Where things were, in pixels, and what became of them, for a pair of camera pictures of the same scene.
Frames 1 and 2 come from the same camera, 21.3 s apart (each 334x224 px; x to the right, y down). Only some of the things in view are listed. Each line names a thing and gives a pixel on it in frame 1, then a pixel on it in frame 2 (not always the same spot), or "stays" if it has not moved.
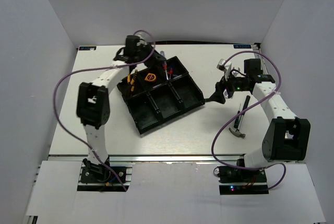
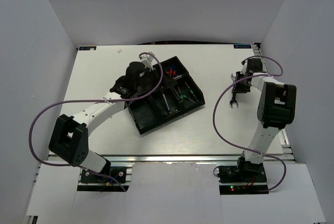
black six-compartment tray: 157,94 stays
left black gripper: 155,59 to 152,72
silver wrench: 225,93 to 234,101
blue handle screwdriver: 170,71 stays
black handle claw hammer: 237,132 to 169,111
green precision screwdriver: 237,120 to 191,91
